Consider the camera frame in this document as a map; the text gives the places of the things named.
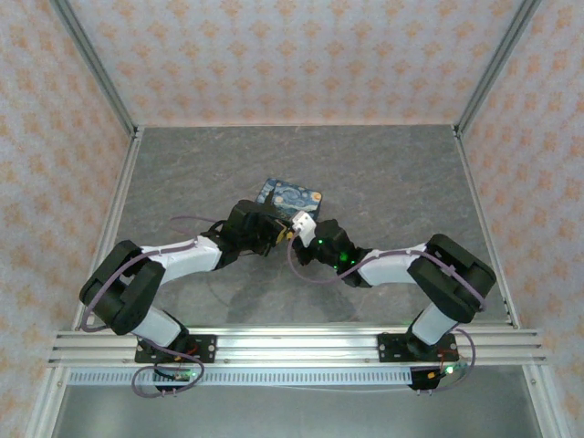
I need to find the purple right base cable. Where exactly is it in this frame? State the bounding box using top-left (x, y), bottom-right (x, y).
top-left (431, 327), bottom-right (480, 394)

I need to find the blue starry night print box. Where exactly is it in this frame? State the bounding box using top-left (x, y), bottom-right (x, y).
top-left (255, 177), bottom-right (325, 221)

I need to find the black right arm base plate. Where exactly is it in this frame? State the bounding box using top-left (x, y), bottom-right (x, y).
top-left (377, 331), bottom-right (459, 365)

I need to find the right controller board green light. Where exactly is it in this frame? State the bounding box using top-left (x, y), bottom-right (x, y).
top-left (426, 362), bottom-right (471, 381)

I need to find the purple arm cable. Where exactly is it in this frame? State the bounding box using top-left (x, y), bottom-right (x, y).
top-left (81, 214), bottom-right (219, 333)
top-left (288, 230), bottom-right (488, 312)

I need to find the aluminium table side rail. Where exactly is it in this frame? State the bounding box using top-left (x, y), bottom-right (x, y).
top-left (70, 127), bottom-right (145, 331)
top-left (451, 126), bottom-right (521, 329)

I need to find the white slotted cable tray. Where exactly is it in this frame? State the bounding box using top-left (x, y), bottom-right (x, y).
top-left (67, 367), bottom-right (414, 388)

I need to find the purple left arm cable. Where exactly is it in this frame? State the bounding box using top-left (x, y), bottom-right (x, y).
top-left (81, 214), bottom-right (219, 333)

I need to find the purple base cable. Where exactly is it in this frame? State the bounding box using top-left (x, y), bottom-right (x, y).
top-left (431, 327), bottom-right (480, 394)
top-left (130, 349), bottom-right (205, 398)

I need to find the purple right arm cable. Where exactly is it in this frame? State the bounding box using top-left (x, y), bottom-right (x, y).
top-left (288, 230), bottom-right (488, 312)

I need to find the aluminium frame post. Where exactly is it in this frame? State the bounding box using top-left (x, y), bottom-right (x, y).
top-left (453, 0), bottom-right (543, 137)
top-left (50, 0), bottom-right (140, 137)

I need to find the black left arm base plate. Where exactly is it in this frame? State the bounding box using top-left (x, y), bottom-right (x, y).
top-left (133, 334), bottom-right (218, 365)

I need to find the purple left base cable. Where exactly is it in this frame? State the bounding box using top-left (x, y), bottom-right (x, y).
top-left (130, 349), bottom-right (205, 398)

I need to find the aluminium mounting rail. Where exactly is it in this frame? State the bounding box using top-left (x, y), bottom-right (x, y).
top-left (47, 325), bottom-right (548, 367)

